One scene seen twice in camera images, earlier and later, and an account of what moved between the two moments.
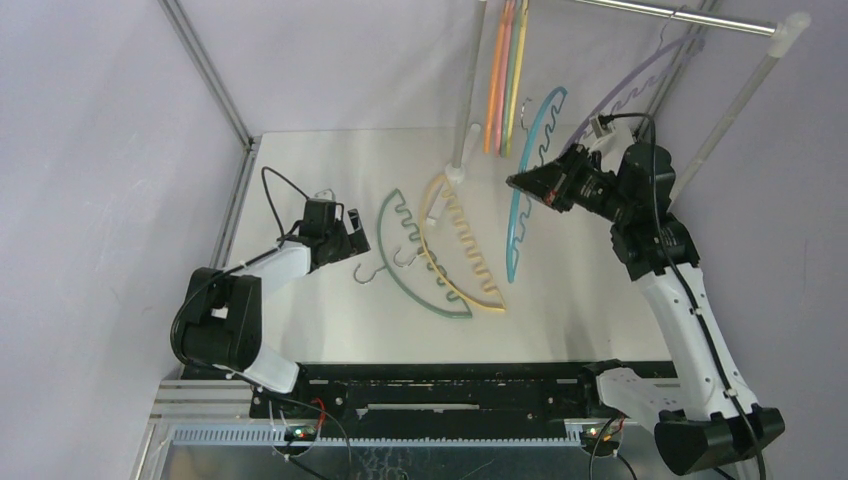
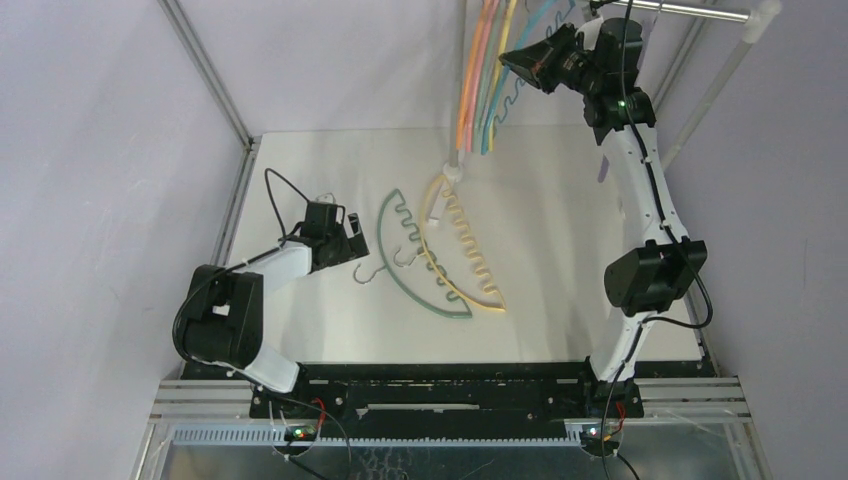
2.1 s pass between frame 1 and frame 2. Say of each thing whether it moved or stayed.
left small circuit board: stayed
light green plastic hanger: moved
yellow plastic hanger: moved
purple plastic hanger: moved
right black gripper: moved
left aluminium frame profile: stayed
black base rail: stayed
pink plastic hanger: moved
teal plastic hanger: moved
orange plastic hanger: moved
